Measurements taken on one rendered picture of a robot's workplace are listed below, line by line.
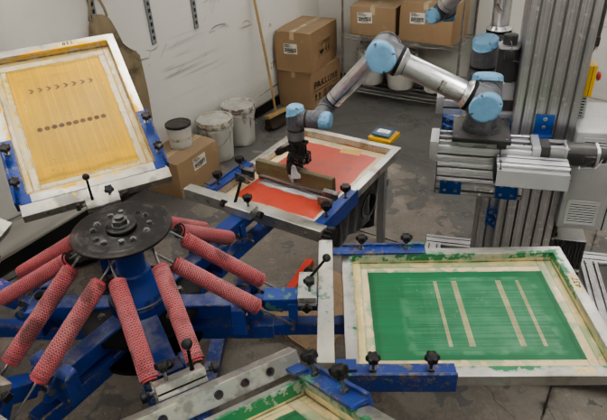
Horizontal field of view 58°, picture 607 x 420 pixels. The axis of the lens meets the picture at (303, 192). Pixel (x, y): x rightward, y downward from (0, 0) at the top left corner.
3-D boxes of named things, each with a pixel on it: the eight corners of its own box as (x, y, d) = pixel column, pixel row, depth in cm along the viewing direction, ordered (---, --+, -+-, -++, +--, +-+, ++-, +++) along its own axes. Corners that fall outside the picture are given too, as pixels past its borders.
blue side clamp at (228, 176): (247, 172, 268) (245, 159, 264) (255, 174, 265) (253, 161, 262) (206, 200, 246) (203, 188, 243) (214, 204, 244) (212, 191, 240)
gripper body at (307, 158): (303, 170, 238) (301, 144, 232) (285, 165, 242) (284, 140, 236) (312, 162, 243) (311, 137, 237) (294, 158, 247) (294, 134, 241)
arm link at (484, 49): (464, 66, 260) (468, 37, 253) (478, 58, 268) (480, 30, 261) (489, 70, 253) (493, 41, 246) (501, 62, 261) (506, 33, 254)
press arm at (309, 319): (517, 323, 184) (519, 310, 181) (522, 336, 179) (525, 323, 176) (152, 327, 191) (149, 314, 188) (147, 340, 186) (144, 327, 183)
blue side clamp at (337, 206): (348, 200, 241) (348, 186, 238) (358, 203, 239) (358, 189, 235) (312, 236, 220) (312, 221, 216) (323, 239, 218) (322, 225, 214)
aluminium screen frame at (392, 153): (301, 132, 301) (301, 126, 299) (401, 154, 273) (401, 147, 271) (207, 200, 245) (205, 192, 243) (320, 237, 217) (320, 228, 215)
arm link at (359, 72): (389, 18, 218) (313, 100, 245) (385, 25, 209) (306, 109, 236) (411, 38, 219) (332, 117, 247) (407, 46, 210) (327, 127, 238)
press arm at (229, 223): (241, 217, 225) (240, 207, 222) (253, 221, 222) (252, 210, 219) (214, 239, 212) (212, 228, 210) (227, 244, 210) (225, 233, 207)
